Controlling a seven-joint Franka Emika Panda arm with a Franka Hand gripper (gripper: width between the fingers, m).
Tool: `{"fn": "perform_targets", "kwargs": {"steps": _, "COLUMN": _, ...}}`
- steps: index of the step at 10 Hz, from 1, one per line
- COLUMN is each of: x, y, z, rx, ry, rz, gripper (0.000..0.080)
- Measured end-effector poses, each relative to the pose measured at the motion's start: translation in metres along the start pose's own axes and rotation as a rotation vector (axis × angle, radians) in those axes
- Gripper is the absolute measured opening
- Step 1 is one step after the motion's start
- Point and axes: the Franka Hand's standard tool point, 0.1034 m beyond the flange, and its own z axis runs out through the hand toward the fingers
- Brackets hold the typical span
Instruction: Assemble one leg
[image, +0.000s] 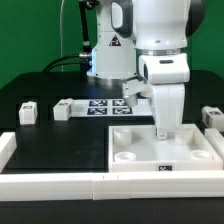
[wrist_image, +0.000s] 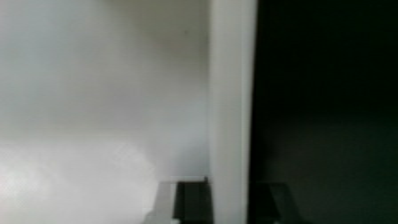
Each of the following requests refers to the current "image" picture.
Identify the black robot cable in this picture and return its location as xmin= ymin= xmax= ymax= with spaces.
xmin=41 ymin=54 xmax=92 ymax=74

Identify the white obstacle fence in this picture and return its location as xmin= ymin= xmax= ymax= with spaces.
xmin=0 ymin=128 xmax=224 ymax=201

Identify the white sheet with tags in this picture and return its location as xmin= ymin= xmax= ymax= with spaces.
xmin=71 ymin=99 xmax=152 ymax=117

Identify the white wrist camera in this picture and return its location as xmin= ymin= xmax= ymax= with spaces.
xmin=122 ymin=75 xmax=152 ymax=108

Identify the white square tabletop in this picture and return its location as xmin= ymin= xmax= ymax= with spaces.
xmin=108 ymin=124 xmax=223 ymax=172

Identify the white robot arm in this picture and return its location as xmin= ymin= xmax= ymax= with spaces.
xmin=78 ymin=0 xmax=205 ymax=139

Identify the white thin cable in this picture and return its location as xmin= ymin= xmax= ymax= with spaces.
xmin=59 ymin=0 xmax=67 ymax=73

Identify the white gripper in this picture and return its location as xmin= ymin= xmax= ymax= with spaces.
xmin=139 ymin=53 xmax=190 ymax=140

